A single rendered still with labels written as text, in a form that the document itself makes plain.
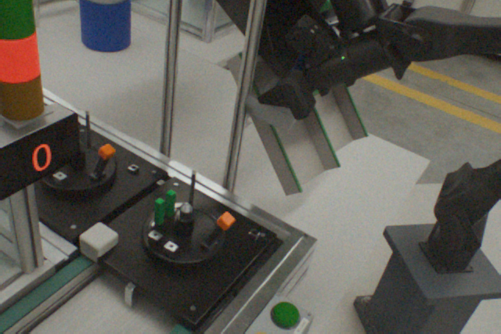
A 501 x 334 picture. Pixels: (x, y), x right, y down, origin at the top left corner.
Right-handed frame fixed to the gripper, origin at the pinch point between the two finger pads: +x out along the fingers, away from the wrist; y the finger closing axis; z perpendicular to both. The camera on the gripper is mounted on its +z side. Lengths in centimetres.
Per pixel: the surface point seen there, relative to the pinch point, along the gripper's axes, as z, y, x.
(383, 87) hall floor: -92, -279, 66
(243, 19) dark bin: 10.9, -12.2, 7.0
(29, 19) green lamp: 23.2, 28.2, 8.7
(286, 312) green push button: -29.3, 16.0, 8.5
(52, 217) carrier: -2.5, 17.3, 41.3
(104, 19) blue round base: 26, -57, 72
